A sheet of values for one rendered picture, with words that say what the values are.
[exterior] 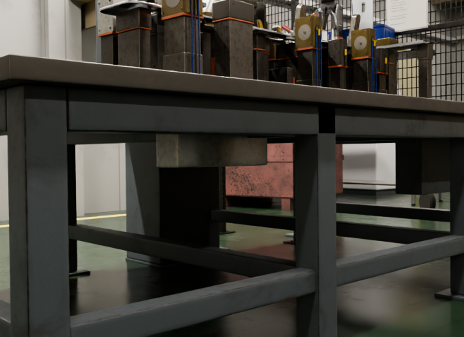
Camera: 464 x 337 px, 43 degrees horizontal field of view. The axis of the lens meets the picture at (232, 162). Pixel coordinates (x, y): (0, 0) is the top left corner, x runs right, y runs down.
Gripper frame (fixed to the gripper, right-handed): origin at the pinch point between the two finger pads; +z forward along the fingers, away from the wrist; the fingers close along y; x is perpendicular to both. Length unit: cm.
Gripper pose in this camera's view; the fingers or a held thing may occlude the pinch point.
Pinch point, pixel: (329, 38)
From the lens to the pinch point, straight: 274.0
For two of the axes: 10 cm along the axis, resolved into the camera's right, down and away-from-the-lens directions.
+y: 7.3, 0.0, -6.9
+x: 6.9, -0.2, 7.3
